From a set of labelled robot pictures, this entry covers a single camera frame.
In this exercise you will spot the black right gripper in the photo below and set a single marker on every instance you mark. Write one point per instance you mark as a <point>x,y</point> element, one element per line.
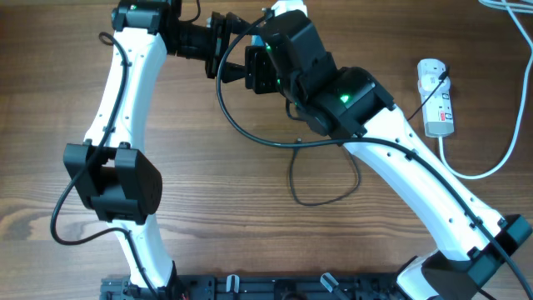
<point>259,65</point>

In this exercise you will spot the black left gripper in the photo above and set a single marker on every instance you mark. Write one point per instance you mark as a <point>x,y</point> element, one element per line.
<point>220,39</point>

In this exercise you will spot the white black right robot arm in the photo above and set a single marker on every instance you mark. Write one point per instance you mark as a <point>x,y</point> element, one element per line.
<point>348,106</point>

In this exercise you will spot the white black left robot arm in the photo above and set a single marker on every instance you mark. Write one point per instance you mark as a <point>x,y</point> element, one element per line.
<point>109,170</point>

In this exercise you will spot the white charger plug adapter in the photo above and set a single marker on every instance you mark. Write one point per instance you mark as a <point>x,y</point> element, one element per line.
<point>428,82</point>

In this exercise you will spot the white power strip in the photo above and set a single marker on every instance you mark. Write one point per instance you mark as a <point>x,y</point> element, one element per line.
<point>436,110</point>

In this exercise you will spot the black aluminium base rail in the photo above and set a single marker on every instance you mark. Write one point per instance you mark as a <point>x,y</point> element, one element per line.
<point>329,286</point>

